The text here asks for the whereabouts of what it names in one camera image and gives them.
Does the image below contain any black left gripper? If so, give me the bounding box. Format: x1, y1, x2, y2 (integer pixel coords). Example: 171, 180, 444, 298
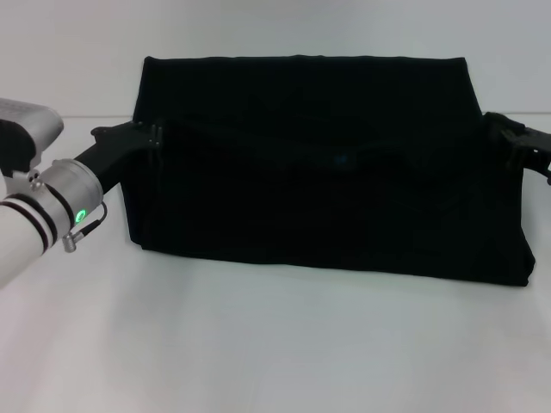
75, 122, 164, 191

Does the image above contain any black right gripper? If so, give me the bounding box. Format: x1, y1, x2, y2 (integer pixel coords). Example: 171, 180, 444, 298
484, 111, 551, 186

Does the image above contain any black shirt with white print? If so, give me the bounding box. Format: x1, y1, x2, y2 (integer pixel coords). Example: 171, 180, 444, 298
121, 54, 537, 287

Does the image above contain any left arm cable with plug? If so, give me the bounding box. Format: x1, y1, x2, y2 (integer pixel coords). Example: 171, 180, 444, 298
62, 200, 108, 254

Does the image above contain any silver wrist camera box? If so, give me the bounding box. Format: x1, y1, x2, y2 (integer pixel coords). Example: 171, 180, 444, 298
0, 97, 65, 178

